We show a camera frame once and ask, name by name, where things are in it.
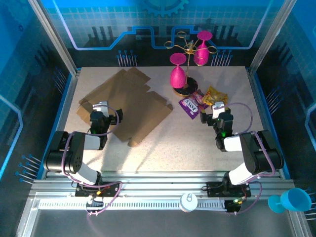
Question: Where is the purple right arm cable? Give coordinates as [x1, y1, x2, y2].
[223, 102, 276, 215]

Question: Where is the aluminium profile frame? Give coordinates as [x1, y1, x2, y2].
[14, 0, 314, 237]

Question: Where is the brown cardboard paper box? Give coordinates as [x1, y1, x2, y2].
[76, 67, 174, 148]

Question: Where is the gold wire glass rack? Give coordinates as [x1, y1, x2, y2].
[164, 31, 218, 97]

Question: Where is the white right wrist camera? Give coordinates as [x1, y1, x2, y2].
[212, 102, 225, 119]

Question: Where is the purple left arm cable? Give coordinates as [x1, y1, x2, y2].
[60, 103, 123, 217]

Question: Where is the pink glitter wine glass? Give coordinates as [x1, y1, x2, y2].
[169, 53, 187, 89]
[193, 31, 213, 67]

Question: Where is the yellow snack bag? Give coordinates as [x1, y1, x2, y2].
[201, 85, 229, 107]

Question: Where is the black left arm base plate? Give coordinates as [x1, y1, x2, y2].
[73, 181, 122, 198]

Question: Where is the purple candy bag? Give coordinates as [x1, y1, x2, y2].
[178, 90, 210, 120]

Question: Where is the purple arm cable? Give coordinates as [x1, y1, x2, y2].
[223, 102, 276, 215]
[60, 103, 123, 217]

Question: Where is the blue plastic goblet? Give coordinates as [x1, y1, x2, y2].
[268, 187, 312, 214]

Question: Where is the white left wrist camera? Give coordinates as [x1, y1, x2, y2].
[92, 100, 110, 117]

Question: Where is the white slotted cable duct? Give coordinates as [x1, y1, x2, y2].
[38, 199, 227, 211]

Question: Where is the silver tin can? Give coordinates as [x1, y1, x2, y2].
[179, 192, 198, 213]

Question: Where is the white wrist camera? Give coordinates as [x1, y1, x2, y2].
[212, 102, 225, 119]
[92, 100, 110, 117]

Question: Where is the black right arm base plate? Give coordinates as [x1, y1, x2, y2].
[205, 181, 252, 198]

